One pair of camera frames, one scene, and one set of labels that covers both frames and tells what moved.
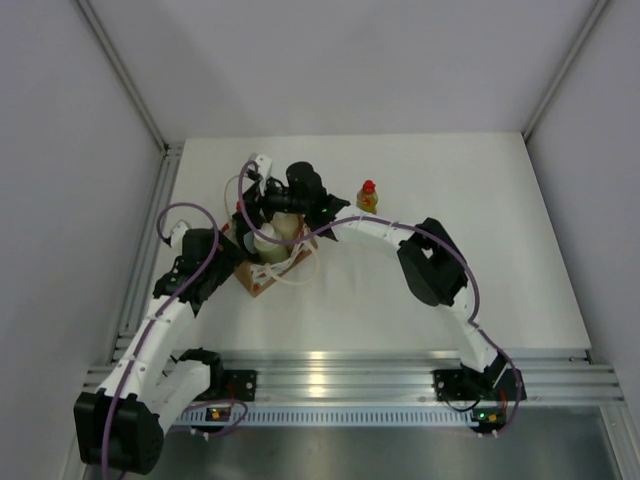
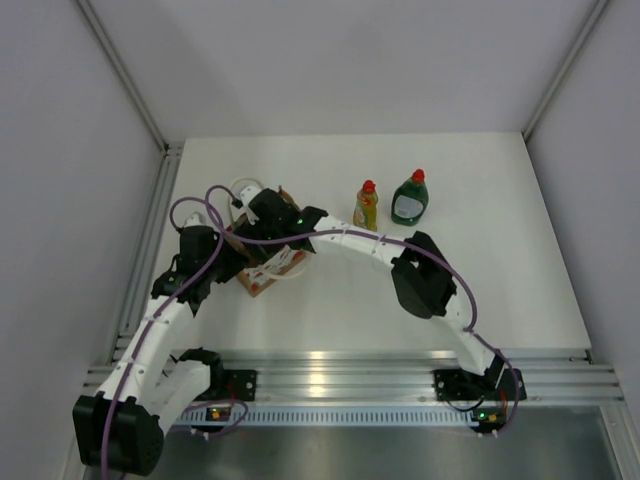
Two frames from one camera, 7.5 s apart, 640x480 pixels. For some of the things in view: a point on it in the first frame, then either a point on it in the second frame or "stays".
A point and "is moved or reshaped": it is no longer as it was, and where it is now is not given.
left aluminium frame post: (150, 246) stays
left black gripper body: (226, 260) stays
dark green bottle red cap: (241, 225) is moved or reshaped
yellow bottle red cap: (367, 198) stays
